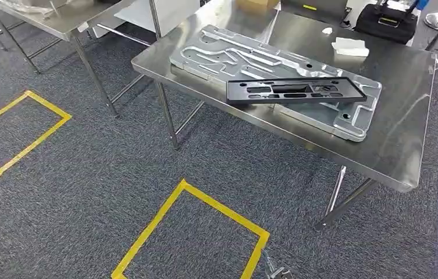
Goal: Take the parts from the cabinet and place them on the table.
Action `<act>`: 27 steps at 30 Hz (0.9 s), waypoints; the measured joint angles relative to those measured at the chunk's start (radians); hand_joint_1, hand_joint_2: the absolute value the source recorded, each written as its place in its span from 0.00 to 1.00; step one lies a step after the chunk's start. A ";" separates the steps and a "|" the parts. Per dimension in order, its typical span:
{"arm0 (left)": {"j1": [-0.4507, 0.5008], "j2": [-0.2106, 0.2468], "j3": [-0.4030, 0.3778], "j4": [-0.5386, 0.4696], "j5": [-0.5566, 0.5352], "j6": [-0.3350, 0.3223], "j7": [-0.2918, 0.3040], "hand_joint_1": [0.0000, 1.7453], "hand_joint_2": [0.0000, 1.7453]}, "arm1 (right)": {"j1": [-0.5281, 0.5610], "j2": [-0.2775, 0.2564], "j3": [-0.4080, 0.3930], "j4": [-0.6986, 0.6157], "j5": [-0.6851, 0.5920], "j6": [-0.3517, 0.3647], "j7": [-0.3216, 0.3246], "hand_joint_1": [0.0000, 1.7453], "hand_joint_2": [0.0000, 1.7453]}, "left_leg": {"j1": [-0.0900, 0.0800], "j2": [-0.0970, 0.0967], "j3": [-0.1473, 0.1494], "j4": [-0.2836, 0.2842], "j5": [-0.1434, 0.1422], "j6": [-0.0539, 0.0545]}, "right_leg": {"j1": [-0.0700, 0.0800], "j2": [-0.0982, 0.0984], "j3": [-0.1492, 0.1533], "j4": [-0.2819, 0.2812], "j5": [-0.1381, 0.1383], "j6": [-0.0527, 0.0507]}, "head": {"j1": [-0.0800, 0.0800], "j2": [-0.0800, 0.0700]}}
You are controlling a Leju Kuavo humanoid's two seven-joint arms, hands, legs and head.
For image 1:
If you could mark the dark grey case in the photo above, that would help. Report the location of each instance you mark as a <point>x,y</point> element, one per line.
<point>319,15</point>

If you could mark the steel table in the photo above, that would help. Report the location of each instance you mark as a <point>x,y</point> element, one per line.
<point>396,115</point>
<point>60,23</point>

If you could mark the white panel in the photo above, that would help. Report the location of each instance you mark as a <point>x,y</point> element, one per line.
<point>172,15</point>

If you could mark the cardboard box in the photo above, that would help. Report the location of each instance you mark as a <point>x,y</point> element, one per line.
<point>257,4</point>

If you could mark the clear plastic sheet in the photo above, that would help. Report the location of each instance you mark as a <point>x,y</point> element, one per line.
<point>30,5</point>

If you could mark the machined aluminium fixture plate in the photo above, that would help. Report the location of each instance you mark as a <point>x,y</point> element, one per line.
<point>319,119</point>

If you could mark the black plastic plate frame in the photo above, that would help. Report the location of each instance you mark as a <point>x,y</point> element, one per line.
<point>238,96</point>

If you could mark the small grey metal piece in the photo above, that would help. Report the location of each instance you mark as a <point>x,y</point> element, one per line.
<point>276,273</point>

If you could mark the small white scrap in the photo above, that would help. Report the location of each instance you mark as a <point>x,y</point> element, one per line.
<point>327,30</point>

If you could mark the white folded cloth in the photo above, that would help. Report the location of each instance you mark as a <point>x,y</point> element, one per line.
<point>349,47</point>

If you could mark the black bag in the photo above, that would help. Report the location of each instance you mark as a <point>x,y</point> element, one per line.
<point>384,29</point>

